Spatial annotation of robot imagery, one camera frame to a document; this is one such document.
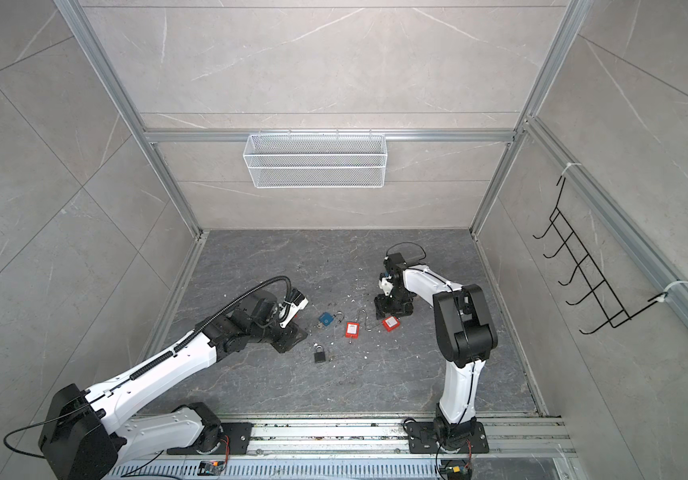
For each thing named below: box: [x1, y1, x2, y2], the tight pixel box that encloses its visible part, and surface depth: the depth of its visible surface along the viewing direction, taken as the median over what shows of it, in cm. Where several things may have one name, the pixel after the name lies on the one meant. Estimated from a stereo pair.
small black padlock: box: [314, 345, 326, 363], surface depth 89 cm
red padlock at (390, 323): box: [382, 316, 401, 332], surface depth 95 cm
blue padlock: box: [318, 310, 345, 327], surface depth 97 cm
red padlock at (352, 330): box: [345, 322, 361, 339], surface depth 92 cm
